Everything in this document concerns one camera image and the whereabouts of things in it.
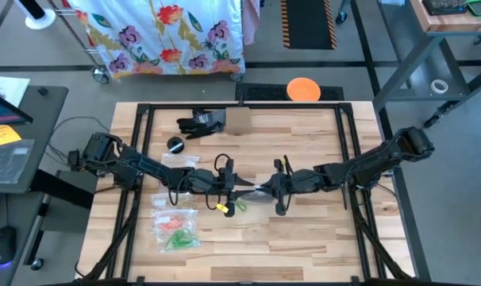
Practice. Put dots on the yellow sticky note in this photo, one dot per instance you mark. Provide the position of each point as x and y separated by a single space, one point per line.
2 135

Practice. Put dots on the hazard striped floor mat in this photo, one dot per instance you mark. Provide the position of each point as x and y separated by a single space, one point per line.
308 24

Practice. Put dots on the white paper sheet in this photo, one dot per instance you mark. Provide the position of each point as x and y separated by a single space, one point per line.
10 85

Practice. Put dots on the white tape roll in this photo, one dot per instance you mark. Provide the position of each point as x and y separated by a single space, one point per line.
434 86

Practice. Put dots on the clear plastic zip bag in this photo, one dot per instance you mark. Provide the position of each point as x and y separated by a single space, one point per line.
173 216
177 203
260 196
193 248
181 160

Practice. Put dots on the green tray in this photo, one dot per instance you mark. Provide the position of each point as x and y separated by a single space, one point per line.
468 6

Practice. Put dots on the grey cart leg with caster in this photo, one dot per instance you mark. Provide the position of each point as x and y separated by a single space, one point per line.
341 18

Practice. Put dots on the floral fabric backdrop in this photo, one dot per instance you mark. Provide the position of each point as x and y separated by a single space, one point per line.
93 51

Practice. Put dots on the grey plastic bag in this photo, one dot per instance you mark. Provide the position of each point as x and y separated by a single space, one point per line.
6 163

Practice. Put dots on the computer monitor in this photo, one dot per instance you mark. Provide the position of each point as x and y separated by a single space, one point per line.
2 111

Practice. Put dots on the black power adapter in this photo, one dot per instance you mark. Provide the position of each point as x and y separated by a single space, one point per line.
73 157

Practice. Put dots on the wooden top workbench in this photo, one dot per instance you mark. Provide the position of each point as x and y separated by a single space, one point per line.
447 24

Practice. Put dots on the black keyboard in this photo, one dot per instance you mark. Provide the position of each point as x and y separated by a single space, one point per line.
443 6

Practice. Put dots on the green rubber band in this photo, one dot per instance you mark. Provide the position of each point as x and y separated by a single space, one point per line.
183 234
171 244
177 238
242 206
187 240

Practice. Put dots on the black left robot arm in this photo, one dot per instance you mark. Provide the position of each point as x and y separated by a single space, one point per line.
145 165

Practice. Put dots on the dark grey desk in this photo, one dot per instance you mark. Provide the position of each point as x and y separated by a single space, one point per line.
46 119

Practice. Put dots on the brown cardboard box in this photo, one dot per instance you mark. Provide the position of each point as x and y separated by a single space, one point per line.
238 121

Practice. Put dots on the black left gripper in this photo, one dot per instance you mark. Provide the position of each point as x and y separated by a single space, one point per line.
206 180

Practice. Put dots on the orange rubber band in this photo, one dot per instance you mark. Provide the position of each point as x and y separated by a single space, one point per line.
171 229
167 227
177 224

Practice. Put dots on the white round pedestal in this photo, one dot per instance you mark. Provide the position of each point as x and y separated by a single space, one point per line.
42 22

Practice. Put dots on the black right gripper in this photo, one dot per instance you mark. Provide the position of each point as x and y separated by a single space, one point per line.
304 180

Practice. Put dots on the orange bowl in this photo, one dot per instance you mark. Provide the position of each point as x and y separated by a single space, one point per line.
304 89

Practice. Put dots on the pale pink cloth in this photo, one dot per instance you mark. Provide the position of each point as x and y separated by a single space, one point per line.
251 20

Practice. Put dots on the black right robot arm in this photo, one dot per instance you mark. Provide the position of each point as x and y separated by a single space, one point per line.
375 161

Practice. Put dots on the floral print curtain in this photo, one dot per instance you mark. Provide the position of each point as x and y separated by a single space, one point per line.
165 35

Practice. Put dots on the black work gloves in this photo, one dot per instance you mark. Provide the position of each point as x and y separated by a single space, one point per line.
198 124

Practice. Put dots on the black computer mouse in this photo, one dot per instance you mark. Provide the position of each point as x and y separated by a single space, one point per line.
4 242

